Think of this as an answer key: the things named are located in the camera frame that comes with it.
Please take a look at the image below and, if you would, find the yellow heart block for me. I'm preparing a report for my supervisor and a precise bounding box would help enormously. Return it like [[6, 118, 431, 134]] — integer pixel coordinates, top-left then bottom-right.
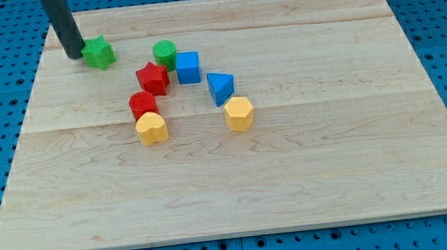
[[135, 112, 170, 146]]

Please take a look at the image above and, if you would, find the green cylinder block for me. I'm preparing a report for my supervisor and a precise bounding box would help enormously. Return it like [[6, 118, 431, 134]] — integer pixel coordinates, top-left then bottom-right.
[[152, 40, 177, 72]]

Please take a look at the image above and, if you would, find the yellow hexagon block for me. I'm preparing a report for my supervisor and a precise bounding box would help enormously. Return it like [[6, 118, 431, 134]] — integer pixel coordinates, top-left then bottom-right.
[[223, 96, 254, 132]]

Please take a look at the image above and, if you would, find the red cylinder block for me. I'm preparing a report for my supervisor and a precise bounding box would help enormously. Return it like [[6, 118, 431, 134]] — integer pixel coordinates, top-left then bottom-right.
[[128, 91, 159, 121]]

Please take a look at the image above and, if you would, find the red star block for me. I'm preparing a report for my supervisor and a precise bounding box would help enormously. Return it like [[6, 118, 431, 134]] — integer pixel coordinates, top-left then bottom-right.
[[136, 62, 170, 96]]

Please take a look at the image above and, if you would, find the blue triangle block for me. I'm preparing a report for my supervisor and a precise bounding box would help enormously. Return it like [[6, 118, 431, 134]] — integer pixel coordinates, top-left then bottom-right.
[[207, 73, 235, 107]]

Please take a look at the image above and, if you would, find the light wooden board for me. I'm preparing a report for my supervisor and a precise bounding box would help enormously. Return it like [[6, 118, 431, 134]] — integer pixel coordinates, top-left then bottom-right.
[[0, 0, 447, 250]]

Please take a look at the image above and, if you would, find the blue cube block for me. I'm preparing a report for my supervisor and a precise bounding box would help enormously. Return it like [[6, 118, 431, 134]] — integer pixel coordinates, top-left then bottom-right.
[[175, 51, 201, 84]]

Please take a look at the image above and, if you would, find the green star block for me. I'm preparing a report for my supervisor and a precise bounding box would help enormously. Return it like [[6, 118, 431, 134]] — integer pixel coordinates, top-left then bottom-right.
[[82, 36, 117, 70]]

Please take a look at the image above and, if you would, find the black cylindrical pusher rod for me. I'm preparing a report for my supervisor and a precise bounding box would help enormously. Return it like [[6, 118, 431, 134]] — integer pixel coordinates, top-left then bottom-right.
[[39, 0, 85, 60]]

